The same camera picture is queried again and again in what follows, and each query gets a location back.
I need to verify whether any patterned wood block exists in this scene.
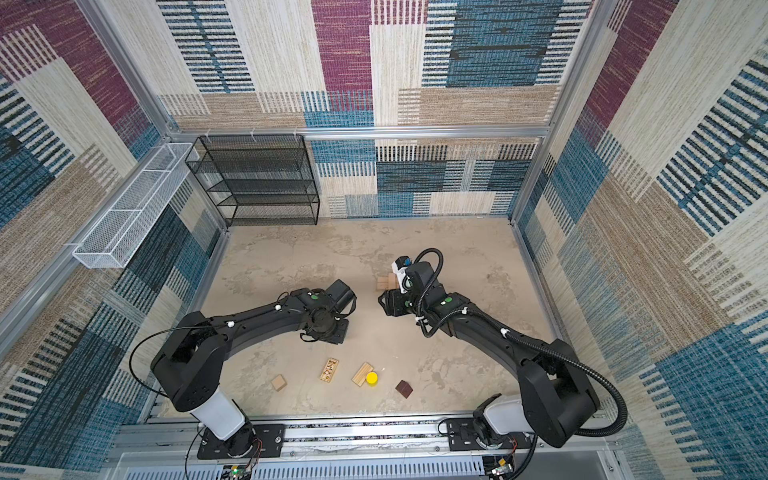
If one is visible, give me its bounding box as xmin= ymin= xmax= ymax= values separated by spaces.
xmin=319 ymin=358 xmax=339 ymax=383

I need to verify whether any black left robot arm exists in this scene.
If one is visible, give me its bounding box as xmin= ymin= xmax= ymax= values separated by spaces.
xmin=151 ymin=280 xmax=357 ymax=460

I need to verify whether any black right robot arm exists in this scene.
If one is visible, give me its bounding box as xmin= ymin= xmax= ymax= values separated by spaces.
xmin=378 ymin=256 xmax=609 ymax=448

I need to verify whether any light wood block near cylinder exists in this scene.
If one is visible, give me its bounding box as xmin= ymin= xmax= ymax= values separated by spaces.
xmin=352 ymin=362 xmax=374 ymax=387

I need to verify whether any small square wood block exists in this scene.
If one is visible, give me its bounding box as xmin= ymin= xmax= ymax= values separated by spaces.
xmin=271 ymin=374 xmax=287 ymax=392

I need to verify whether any dark brown square block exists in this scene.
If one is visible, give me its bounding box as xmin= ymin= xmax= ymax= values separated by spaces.
xmin=395 ymin=380 xmax=413 ymax=398

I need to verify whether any black corrugated cable conduit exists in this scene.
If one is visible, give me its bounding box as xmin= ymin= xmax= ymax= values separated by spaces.
xmin=412 ymin=247 xmax=629 ymax=480

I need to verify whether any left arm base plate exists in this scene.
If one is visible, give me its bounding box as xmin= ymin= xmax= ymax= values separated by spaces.
xmin=196 ymin=424 xmax=286 ymax=460

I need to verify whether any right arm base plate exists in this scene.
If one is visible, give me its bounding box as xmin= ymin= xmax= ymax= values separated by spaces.
xmin=437 ymin=417 xmax=532 ymax=451

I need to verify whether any black wire shelf rack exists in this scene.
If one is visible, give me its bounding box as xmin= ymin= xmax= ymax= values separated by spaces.
xmin=185 ymin=134 xmax=320 ymax=227

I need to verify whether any aluminium front rail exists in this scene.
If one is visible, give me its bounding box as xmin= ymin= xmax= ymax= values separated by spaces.
xmin=99 ymin=412 xmax=632 ymax=479

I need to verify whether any white wire mesh basket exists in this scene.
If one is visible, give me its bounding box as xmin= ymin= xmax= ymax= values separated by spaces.
xmin=73 ymin=143 xmax=192 ymax=269

